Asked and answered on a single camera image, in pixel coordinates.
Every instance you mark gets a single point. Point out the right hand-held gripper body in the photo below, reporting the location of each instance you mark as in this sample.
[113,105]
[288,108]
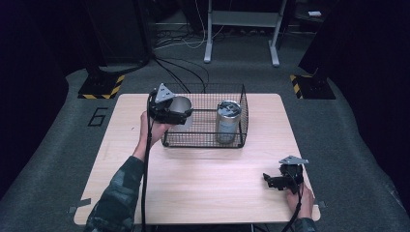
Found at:
[292,175]

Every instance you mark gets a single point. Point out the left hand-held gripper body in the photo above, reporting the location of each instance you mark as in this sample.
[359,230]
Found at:
[161,109]

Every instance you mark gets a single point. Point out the steel tumbler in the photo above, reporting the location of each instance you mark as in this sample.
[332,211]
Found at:
[228,125]

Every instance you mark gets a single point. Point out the person's left hand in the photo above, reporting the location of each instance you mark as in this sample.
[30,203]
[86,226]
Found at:
[154,132]

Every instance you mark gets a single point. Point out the person's right hand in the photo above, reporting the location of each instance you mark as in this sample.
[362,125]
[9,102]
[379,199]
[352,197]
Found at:
[304,203]

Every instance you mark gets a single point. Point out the grey tape piece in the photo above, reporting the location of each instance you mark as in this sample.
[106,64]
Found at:
[322,204]
[84,203]

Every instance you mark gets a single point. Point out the black tape floor marking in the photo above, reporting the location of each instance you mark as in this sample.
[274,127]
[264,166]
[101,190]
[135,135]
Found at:
[98,116]

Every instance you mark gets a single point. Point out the black yellow striped stand base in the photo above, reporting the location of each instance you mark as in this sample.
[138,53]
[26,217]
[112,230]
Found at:
[100,86]
[314,87]

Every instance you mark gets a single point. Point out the small white box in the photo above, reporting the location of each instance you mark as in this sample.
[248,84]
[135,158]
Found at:
[314,13]

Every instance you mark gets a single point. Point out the white metal stand frame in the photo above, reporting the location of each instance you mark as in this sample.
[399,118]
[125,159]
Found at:
[245,18]

